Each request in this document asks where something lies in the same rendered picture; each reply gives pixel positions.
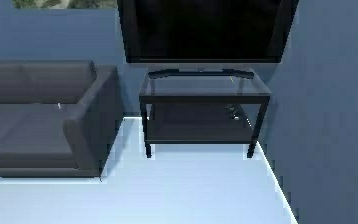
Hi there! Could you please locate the small black object with white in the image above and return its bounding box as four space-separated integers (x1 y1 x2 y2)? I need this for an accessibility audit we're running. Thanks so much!
226 104 242 121

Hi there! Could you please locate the dark grey sofa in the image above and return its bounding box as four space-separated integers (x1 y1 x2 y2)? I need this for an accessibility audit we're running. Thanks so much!
0 60 124 178

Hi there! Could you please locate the black television set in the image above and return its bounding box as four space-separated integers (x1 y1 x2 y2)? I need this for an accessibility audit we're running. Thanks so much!
116 0 300 80

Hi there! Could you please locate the black glass-top television table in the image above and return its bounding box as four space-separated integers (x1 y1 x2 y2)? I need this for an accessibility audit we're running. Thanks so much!
138 70 272 159

